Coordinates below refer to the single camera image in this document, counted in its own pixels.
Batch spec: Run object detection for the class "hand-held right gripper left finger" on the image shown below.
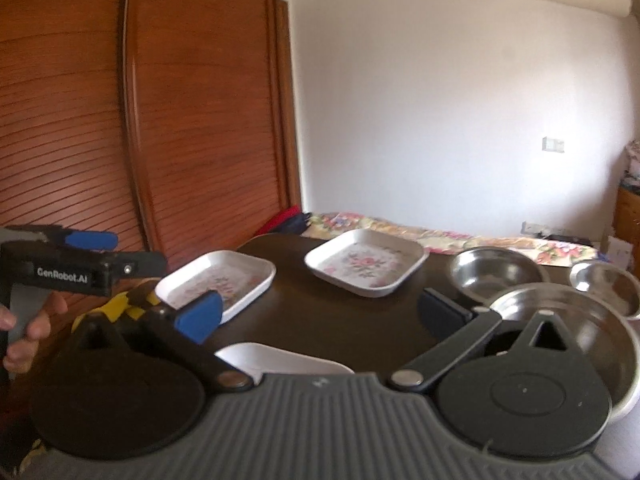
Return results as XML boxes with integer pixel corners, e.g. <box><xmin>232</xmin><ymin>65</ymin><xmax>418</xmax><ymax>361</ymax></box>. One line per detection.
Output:
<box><xmin>72</xmin><ymin>291</ymin><xmax>253</xmax><ymax>395</ymax></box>

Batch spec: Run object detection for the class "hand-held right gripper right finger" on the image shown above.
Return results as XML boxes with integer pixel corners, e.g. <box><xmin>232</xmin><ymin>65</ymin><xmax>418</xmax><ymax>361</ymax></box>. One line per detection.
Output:
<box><xmin>387</xmin><ymin>287</ymin><xmax>577</xmax><ymax>393</ymax></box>

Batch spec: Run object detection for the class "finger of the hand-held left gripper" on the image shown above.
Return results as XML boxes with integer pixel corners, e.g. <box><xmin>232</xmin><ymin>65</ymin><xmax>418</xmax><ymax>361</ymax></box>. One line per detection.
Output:
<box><xmin>61</xmin><ymin>228</ymin><xmax>120</xmax><ymax>252</ymax></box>
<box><xmin>106</xmin><ymin>251</ymin><xmax>169</xmax><ymax>282</ymax></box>

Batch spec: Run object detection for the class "white floral square plate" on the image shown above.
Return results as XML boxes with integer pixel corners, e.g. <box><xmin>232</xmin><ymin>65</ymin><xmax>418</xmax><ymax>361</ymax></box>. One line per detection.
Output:
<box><xmin>155</xmin><ymin>251</ymin><xmax>277</xmax><ymax>324</ymax></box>
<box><xmin>304</xmin><ymin>228</ymin><xmax>429</xmax><ymax>298</ymax></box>
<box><xmin>214</xmin><ymin>342</ymin><xmax>357</xmax><ymax>387</ymax></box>

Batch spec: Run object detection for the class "medium stainless steel bowl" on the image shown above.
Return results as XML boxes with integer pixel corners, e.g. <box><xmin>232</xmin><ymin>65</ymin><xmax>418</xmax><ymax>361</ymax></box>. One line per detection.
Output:
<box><xmin>449</xmin><ymin>247</ymin><xmax>552</xmax><ymax>307</ymax></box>

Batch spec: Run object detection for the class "large stainless steel bowl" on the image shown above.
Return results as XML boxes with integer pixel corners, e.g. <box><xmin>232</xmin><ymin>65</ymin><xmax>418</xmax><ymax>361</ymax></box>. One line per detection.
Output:
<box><xmin>487</xmin><ymin>282</ymin><xmax>640</xmax><ymax>423</ymax></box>

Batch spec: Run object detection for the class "small stainless steel bowl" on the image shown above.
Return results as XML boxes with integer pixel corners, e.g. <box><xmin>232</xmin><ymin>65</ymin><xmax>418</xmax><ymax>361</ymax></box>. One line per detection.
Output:
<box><xmin>569</xmin><ymin>260</ymin><xmax>640</xmax><ymax>321</ymax></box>

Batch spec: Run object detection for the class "person's left hand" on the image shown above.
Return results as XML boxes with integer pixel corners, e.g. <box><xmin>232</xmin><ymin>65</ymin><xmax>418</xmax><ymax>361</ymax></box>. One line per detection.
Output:
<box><xmin>0</xmin><ymin>292</ymin><xmax>69</xmax><ymax>374</ymax></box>

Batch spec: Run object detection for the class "yellow striped object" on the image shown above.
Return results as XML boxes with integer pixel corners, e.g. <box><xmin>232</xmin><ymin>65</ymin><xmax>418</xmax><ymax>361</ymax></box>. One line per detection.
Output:
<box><xmin>71</xmin><ymin>291</ymin><xmax>162</xmax><ymax>333</ymax></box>

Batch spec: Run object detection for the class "floral bed blanket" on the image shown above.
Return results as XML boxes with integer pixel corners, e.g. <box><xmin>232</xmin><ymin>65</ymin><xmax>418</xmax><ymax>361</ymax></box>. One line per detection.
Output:
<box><xmin>302</xmin><ymin>211</ymin><xmax>601</xmax><ymax>267</ymax></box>

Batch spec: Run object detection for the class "dark red blue cloth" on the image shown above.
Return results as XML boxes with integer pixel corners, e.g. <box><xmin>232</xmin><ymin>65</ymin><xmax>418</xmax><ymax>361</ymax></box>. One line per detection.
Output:
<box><xmin>254</xmin><ymin>206</ymin><xmax>312</xmax><ymax>237</ymax></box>

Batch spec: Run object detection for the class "brown wooden slatted wardrobe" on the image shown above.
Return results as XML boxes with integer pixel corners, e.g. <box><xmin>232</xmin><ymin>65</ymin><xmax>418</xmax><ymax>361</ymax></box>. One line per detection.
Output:
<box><xmin>0</xmin><ymin>0</ymin><xmax>303</xmax><ymax>271</ymax></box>

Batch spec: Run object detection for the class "black box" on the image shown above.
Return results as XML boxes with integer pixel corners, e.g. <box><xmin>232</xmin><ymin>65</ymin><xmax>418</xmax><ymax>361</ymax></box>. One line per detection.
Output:
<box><xmin>545</xmin><ymin>233</ymin><xmax>592</xmax><ymax>247</ymax></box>

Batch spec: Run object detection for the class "white cardboard box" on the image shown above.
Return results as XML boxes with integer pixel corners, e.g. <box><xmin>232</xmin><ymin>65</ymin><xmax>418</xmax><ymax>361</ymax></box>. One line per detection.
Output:
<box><xmin>606</xmin><ymin>236</ymin><xmax>634</xmax><ymax>262</ymax></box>

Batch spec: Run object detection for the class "wooden cabinet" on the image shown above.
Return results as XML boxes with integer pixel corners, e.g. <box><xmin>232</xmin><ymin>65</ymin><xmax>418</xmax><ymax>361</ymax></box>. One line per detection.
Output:
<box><xmin>614</xmin><ymin>180</ymin><xmax>640</xmax><ymax>281</ymax></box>

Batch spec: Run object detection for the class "pile of folded items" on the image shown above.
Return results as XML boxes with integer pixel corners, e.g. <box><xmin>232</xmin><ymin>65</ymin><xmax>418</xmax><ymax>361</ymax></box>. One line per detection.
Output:
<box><xmin>622</xmin><ymin>140</ymin><xmax>640</xmax><ymax>182</ymax></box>

